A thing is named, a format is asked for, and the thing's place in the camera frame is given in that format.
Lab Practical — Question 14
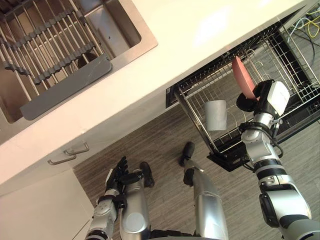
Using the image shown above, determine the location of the robot right dark foot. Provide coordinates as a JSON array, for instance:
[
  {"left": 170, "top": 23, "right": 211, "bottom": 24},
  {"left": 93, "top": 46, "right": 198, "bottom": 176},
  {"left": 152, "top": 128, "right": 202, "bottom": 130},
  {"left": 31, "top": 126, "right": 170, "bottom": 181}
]
[{"left": 179, "top": 141, "right": 196, "bottom": 167}]

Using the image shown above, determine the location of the dark sink drain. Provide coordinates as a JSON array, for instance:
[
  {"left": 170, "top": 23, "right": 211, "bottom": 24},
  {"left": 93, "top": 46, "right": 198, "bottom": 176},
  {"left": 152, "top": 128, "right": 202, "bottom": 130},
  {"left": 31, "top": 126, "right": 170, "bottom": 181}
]
[{"left": 76, "top": 51, "right": 100, "bottom": 70}]

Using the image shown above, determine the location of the black cable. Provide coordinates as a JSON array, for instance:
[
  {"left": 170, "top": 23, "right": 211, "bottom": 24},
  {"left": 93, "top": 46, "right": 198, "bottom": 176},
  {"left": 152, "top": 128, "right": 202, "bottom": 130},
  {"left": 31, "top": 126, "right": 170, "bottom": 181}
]
[{"left": 296, "top": 14, "right": 320, "bottom": 72}]

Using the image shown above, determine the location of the robot silver leg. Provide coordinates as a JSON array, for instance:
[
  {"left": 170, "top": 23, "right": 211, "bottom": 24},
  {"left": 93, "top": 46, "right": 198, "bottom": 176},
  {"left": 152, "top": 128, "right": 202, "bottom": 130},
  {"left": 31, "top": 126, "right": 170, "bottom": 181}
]
[
  {"left": 183, "top": 159, "right": 230, "bottom": 240},
  {"left": 117, "top": 172, "right": 154, "bottom": 240}
]

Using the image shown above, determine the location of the robot dark foot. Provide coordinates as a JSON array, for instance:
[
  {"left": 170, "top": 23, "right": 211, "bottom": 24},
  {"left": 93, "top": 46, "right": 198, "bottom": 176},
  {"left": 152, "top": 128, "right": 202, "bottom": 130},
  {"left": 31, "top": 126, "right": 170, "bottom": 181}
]
[
  {"left": 179, "top": 141, "right": 196, "bottom": 167},
  {"left": 139, "top": 161, "right": 155, "bottom": 189}
]

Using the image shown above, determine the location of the stainless steel sink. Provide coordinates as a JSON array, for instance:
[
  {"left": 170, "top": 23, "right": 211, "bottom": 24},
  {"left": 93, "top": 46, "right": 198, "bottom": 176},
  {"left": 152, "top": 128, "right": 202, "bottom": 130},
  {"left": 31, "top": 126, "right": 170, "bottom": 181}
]
[{"left": 0, "top": 0, "right": 159, "bottom": 125}]

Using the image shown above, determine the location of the white base cabinet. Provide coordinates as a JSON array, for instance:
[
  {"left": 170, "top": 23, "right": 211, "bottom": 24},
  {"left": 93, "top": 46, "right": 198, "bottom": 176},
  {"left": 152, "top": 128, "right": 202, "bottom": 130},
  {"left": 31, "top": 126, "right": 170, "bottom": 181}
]
[{"left": 0, "top": 139, "right": 97, "bottom": 240}]

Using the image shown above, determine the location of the pink plate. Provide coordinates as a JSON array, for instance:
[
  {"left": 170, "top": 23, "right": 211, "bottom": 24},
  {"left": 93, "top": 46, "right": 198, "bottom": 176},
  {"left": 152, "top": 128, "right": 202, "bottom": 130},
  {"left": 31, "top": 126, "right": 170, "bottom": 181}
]
[{"left": 231, "top": 55, "right": 256, "bottom": 99}]

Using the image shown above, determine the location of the robot right silver leg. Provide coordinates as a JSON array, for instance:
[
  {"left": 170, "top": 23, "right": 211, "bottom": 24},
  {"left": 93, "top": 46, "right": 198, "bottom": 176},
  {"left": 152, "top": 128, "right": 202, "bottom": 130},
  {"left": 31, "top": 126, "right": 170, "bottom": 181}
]
[{"left": 183, "top": 159, "right": 230, "bottom": 240}]

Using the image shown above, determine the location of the metal drawer handle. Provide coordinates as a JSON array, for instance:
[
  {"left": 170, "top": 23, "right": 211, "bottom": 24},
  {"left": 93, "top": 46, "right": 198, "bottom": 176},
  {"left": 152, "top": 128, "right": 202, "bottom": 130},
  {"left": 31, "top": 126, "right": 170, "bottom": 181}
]
[
  {"left": 63, "top": 142, "right": 90, "bottom": 156},
  {"left": 47, "top": 154, "right": 77, "bottom": 166}
]

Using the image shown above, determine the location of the pale blue cable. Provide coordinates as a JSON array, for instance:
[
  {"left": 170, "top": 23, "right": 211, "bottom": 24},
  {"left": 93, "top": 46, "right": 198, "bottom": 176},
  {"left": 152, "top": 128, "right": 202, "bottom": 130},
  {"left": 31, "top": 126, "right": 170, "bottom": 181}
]
[{"left": 287, "top": 17, "right": 310, "bottom": 44}]

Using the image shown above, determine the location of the robot left silver leg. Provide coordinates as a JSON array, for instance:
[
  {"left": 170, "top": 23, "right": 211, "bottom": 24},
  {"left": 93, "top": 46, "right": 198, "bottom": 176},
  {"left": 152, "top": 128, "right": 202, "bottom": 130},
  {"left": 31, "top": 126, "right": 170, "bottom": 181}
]
[{"left": 117, "top": 172, "right": 154, "bottom": 240}]

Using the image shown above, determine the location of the wire dishwasher rack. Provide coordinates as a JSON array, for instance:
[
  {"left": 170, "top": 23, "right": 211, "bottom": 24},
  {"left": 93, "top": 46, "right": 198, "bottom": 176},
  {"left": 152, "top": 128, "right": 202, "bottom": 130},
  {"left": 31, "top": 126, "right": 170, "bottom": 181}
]
[{"left": 174, "top": 22, "right": 320, "bottom": 155}]

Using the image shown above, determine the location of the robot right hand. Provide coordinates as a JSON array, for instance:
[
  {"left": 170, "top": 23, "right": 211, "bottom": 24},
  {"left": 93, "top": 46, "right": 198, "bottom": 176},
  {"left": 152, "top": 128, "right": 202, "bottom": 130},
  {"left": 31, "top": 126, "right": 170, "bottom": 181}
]
[{"left": 236, "top": 80, "right": 291, "bottom": 117}]

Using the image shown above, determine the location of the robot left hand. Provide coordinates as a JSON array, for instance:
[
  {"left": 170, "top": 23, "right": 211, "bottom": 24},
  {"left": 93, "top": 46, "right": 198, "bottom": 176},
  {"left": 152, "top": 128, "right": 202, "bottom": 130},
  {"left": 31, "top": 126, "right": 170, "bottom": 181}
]
[{"left": 104, "top": 156, "right": 145, "bottom": 191}]

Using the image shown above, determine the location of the robot left dark foot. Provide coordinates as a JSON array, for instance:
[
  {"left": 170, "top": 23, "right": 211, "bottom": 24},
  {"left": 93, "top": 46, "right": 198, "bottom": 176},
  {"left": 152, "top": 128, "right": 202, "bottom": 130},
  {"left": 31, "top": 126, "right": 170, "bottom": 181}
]
[{"left": 139, "top": 161, "right": 155, "bottom": 189}]

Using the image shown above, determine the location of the grey cup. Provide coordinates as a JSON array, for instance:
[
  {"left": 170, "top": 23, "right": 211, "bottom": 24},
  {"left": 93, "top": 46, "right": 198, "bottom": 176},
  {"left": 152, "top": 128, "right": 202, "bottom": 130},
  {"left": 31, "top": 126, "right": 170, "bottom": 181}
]
[{"left": 204, "top": 99, "right": 228, "bottom": 132}]

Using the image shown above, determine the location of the roll-up steel drying rack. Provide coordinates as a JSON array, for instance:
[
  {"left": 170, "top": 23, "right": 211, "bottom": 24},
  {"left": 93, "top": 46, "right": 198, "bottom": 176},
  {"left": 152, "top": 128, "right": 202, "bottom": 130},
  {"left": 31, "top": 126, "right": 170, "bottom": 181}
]
[{"left": 0, "top": 0, "right": 104, "bottom": 97}]

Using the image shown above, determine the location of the black dishwasher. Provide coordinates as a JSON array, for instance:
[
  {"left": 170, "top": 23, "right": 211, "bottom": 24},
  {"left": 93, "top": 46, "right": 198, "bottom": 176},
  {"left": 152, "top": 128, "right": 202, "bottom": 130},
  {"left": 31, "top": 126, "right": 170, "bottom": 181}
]
[{"left": 164, "top": 21, "right": 320, "bottom": 173}]

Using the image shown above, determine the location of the grey plastic drain board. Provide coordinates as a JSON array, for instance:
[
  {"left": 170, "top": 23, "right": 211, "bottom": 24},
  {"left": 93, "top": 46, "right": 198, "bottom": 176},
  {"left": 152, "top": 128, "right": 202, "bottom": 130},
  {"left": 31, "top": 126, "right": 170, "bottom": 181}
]
[{"left": 19, "top": 55, "right": 113, "bottom": 121}]

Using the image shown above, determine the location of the yellow cable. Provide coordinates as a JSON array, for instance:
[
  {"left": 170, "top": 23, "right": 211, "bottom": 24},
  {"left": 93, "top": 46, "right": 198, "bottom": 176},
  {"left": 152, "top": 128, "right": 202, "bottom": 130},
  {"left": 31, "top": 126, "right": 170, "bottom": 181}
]
[{"left": 303, "top": 4, "right": 320, "bottom": 39}]

